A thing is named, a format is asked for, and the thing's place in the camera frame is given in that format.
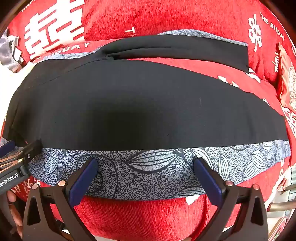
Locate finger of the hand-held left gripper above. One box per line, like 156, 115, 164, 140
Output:
0, 138, 43, 168
0, 140, 16, 157

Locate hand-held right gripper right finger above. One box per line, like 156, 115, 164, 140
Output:
194, 158, 269, 241

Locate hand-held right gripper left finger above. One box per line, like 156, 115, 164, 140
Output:
22, 158, 99, 241

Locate black pants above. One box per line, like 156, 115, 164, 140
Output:
1, 35, 289, 151

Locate person's left hand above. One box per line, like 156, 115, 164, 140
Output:
6, 190, 24, 240

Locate blue-grey floral cloth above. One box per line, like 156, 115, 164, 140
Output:
28, 29, 292, 201

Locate white sheet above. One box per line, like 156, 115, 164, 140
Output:
0, 61, 37, 130

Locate grey crumpled cloth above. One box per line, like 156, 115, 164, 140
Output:
0, 34, 25, 73

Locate red gold patterned cushion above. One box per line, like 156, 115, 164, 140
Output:
276, 42, 296, 114

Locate red printed sofa cover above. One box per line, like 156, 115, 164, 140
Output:
0, 0, 296, 241

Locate metal frame tube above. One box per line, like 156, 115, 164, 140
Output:
267, 184, 296, 212

